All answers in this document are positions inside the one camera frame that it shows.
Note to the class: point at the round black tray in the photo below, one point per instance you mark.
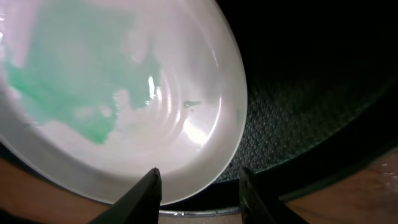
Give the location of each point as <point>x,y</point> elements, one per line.
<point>322,96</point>

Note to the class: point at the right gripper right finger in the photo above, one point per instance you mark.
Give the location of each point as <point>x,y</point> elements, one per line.
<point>262,207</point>

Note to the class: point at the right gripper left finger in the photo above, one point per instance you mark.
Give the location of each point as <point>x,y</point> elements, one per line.
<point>139,205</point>

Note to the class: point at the white plate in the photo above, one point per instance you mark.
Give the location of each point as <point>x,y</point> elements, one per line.
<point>94,94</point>

